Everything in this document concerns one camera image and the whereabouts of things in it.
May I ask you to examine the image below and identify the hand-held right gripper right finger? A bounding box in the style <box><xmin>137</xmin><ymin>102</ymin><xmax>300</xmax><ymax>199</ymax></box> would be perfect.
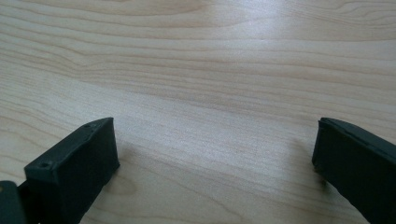
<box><xmin>311</xmin><ymin>117</ymin><xmax>396</xmax><ymax>224</ymax></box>

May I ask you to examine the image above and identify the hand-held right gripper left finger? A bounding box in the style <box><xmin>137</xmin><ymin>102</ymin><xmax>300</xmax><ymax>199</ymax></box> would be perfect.
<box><xmin>18</xmin><ymin>117</ymin><xmax>121</xmax><ymax>224</ymax></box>

